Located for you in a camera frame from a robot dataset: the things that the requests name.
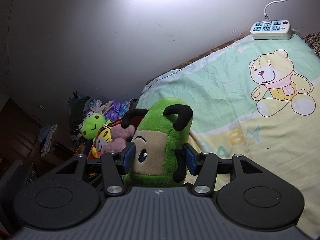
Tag mauve pink bear plush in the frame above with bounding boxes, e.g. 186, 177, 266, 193
106, 124, 135, 153

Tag yellow tiger plush toy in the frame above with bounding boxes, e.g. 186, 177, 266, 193
91, 127, 113, 159

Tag green hooded doll plush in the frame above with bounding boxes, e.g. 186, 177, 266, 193
121, 98, 193, 187

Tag red cardboard box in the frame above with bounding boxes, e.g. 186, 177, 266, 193
87, 119, 122, 160

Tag purple tissue pack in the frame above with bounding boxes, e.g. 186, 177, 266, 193
105, 99, 121, 121

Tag green frog plush toy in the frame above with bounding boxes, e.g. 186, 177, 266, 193
78, 111, 112, 140

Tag blue checkered towel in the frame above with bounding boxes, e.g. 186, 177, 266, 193
118, 99, 138, 119

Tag dark green cap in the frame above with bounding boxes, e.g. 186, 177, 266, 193
68, 93, 90, 135

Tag green cartoon bear bedsheet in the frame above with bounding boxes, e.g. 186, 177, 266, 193
137, 35, 319, 237

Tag white power strip blue sockets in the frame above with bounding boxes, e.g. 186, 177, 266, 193
250, 20, 292, 40

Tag dark patterned mattress cover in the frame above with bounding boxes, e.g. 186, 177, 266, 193
303, 31, 320, 58

